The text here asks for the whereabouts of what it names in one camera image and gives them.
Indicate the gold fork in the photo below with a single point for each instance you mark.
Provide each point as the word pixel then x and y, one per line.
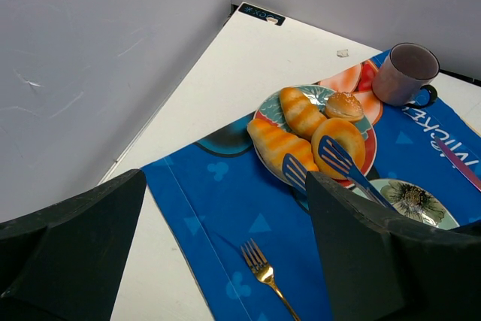
pixel 263 271

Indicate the orange donut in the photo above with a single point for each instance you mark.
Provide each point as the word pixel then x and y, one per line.
pixel 347 135

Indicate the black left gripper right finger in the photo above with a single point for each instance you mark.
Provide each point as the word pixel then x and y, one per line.
pixel 381 265

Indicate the blue printed placemat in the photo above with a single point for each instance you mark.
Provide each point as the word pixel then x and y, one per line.
pixel 215 194

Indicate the small sesame bun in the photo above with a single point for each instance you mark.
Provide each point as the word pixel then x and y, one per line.
pixel 344 105

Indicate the green flower plate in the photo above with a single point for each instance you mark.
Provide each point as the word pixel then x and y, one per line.
pixel 416 203

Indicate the red patterned plate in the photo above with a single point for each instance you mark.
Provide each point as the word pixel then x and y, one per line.
pixel 271 111

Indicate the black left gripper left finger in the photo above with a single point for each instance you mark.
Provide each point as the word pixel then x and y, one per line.
pixel 66 261

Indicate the small white paper scrap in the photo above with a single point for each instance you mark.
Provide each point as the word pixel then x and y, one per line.
pixel 343 53

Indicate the metal tongs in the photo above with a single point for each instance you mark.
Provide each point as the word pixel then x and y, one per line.
pixel 335 156

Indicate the long bread roll back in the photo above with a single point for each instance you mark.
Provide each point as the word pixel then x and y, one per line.
pixel 301 115

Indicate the left black corner label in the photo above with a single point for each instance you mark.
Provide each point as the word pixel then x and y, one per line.
pixel 261 14

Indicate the long bread roll front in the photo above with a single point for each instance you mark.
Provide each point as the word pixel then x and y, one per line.
pixel 273 143

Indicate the long bread roll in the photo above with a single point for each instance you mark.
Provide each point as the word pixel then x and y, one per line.
pixel 273 143
pixel 301 115

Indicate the purple mug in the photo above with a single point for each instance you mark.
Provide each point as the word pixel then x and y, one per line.
pixel 404 78

